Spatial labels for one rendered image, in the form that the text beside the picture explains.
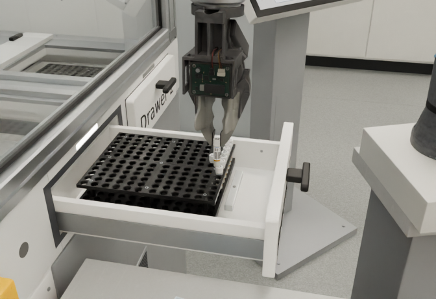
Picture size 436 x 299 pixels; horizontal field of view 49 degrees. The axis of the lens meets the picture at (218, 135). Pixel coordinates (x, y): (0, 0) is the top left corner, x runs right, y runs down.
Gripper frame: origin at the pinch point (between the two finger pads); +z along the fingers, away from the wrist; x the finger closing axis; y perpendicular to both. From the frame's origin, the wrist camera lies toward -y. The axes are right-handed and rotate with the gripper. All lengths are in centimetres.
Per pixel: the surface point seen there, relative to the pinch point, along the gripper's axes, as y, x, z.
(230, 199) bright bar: -2.0, 2.0, 12.3
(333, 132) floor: -200, 26, 78
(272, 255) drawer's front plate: 11.7, 10.5, 11.9
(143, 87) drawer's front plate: -25.3, -21.8, 2.0
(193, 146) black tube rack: -8.4, -6.2, 6.4
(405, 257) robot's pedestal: -22, 36, 33
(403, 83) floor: -288, 75, 70
